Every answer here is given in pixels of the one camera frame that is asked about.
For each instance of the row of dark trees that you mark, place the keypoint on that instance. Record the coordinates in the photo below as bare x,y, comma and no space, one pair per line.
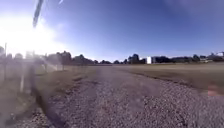
76,59

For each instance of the white building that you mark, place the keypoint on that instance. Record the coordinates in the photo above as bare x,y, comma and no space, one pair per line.
149,60

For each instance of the grey gravel path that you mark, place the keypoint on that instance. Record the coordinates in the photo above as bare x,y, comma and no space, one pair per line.
120,103

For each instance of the dry grass verge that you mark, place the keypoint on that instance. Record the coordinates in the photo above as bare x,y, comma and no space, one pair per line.
53,81

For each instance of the dry grass field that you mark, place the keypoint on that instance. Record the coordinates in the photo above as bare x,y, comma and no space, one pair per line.
186,73

